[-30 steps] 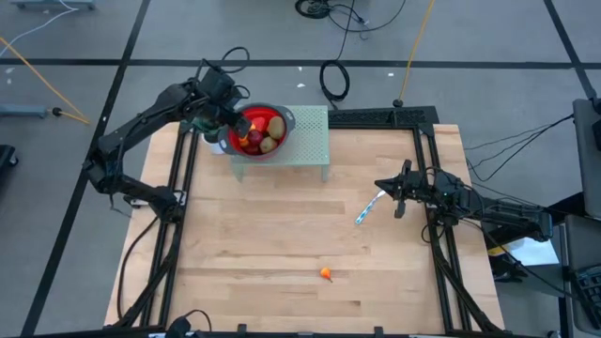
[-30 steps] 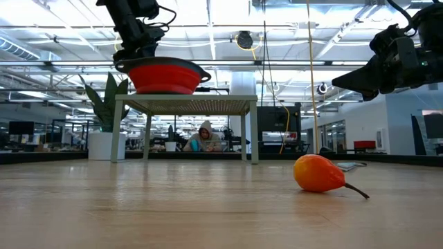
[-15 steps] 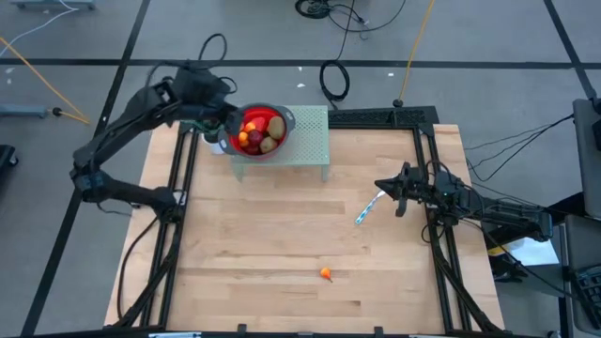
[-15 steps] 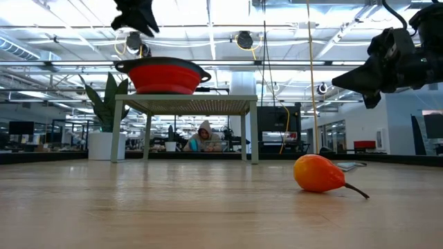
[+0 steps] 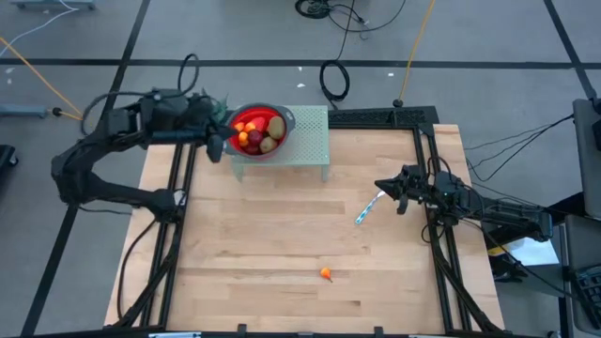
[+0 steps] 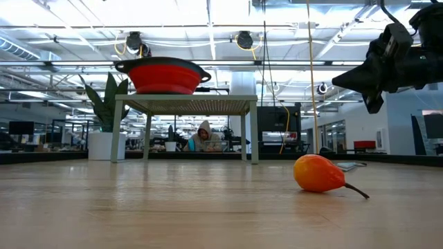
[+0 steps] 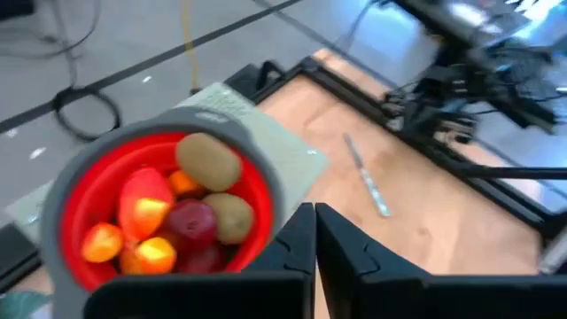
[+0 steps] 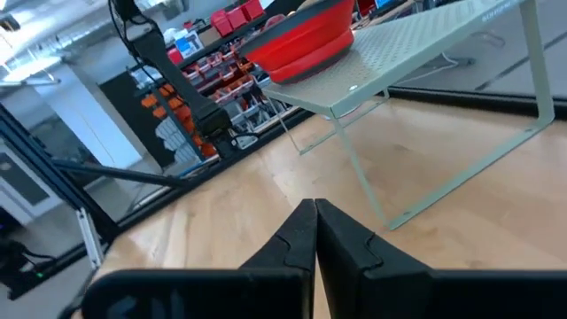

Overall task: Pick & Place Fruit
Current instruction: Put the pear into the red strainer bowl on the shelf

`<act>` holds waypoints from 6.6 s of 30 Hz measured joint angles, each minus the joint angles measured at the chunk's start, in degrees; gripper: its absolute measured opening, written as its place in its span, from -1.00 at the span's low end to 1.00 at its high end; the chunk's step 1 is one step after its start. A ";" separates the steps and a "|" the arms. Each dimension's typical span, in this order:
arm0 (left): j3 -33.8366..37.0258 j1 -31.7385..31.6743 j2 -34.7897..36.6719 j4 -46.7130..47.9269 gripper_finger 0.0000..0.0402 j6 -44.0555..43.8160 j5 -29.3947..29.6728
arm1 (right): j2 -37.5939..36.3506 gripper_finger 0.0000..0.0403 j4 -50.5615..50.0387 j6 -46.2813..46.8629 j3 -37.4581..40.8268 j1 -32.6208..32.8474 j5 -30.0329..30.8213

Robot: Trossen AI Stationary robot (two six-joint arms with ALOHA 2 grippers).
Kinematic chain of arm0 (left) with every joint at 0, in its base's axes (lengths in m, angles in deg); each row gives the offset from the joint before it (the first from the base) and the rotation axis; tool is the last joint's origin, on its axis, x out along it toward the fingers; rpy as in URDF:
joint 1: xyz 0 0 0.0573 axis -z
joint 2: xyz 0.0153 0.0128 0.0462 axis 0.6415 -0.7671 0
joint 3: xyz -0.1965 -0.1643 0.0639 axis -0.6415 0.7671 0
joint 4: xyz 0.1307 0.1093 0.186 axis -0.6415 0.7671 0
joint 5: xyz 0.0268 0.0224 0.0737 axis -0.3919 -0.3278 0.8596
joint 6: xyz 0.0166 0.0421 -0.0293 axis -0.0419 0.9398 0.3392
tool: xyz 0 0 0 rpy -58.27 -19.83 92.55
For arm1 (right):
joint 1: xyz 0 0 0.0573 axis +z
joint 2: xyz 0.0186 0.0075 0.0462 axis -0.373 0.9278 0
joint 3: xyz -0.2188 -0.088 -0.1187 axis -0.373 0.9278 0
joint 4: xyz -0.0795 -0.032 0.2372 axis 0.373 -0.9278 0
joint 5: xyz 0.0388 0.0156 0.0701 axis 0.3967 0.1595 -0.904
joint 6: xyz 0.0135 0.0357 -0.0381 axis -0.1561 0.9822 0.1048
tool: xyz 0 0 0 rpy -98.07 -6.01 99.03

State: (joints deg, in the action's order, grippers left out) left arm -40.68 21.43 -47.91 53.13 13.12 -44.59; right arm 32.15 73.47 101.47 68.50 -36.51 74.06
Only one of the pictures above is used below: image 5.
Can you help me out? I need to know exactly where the brown green kiwi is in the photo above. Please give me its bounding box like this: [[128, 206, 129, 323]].
[[266, 115, 286, 141], [258, 135, 279, 155]]

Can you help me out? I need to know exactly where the black hanging cable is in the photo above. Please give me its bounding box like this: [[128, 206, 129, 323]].
[[319, 0, 358, 110]]

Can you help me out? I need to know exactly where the yellow hanging cable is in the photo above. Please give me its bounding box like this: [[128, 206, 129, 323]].
[[396, 0, 437, 108]]

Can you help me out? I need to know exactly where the grey stand foot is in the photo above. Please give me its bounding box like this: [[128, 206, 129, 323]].
[[9, 0, 97, 11], [0, 103, 51, 119]]

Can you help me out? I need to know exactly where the red grey collapsible colander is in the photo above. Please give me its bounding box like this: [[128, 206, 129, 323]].
[[224, 101, 298, 159]]

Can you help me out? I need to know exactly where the pale green perforated shelf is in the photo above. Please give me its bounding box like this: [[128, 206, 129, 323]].
[[230, 104, 331, 183]]

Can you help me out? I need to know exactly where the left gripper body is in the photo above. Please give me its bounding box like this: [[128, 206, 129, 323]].
[[187, 96, 226, 164]]

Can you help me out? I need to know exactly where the yellow floor cable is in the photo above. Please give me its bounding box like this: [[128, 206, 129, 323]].
[[0, 36, 91, 126]]

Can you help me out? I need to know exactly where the black aluminium table frame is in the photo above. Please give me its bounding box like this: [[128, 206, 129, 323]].
[[112, 105, 506, 335]]

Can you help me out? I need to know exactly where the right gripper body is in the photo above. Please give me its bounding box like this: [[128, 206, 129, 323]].
[[396, 163, 438, 216]]

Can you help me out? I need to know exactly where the black arm base cable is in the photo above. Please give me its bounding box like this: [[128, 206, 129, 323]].
[[116, 218, 159, 323]]

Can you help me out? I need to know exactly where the white floor cable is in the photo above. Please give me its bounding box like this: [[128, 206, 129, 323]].
[[0, 0, 81, 46]]

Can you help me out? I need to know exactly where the black cable bundle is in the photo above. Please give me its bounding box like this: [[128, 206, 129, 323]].
[[294, 0, 408, 34]]

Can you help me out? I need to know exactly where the black keyboard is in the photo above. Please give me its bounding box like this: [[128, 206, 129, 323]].
[[575, 265, 601, 328]]

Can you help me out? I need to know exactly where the grey desk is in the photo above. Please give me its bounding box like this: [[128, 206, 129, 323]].
[[562, 213, 601, 337]]

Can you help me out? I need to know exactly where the silver bar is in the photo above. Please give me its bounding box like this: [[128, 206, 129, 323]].
[[147, 330, 203, 338]]

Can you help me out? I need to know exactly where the white box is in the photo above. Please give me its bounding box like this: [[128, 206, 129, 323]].
[[495, 209, 561, 268]]

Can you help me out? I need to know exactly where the black caster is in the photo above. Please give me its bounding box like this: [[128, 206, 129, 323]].
[[0, 144, 20, 169]]

